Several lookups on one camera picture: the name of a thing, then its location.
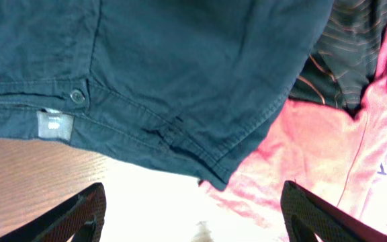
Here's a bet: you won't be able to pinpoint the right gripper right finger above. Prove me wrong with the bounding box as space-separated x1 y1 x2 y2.
280 181 387 242

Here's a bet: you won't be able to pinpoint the red printed t-shirt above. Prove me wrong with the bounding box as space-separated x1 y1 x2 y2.
201 29 387 241

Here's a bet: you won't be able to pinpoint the black patterned garment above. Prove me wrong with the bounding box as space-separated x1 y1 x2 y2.
290 0 387 116

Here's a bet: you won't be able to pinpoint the blue denim shorts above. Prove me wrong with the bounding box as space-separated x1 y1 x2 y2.
0 0 333 191

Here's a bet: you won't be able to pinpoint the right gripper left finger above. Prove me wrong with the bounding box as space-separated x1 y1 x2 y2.
0 183 106 242

